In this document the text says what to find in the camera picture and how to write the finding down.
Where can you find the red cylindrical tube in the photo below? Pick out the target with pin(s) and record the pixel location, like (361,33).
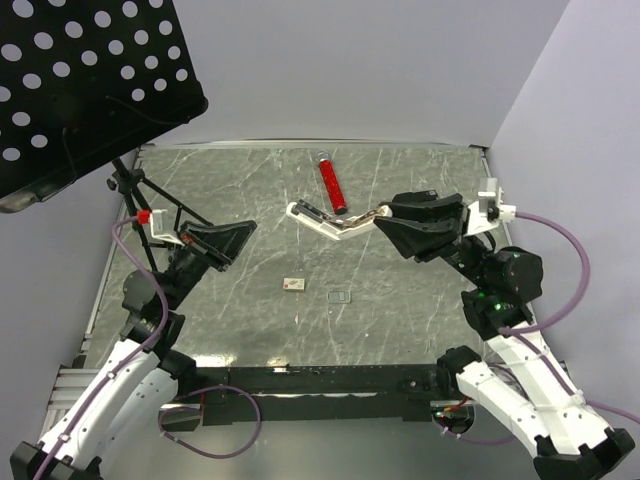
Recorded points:
(330,180)

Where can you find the white staple box sleeve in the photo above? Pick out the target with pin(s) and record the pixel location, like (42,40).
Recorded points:
(294,284)

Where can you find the aluminium frame rail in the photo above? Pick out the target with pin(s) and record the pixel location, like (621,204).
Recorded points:
(69,385)

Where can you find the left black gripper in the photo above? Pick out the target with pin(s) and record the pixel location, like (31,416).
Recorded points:
(219,244)

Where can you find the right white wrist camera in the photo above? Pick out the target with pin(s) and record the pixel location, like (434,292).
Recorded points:
(489,211)

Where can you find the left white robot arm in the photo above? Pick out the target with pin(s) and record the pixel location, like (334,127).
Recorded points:
(143,372)

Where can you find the white stapler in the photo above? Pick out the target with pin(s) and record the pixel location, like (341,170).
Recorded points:
(332,227)

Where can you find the black tripod stand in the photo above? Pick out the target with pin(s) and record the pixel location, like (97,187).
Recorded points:
(126,182)

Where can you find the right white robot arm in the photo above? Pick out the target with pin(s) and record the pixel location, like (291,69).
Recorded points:
(565,436)

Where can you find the black stapler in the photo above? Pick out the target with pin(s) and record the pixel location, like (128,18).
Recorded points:
(415,197)

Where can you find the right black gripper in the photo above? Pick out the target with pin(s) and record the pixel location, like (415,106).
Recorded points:
(423,238)

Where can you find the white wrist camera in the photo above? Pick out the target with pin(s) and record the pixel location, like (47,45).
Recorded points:
(489,211)
(161,228)

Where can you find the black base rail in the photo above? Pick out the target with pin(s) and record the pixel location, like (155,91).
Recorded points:
(410,392)

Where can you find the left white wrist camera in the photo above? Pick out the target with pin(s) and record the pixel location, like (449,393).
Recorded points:
(161,228)

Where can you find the black perforated music stand desk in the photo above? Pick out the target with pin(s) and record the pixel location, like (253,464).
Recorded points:
(83,83)

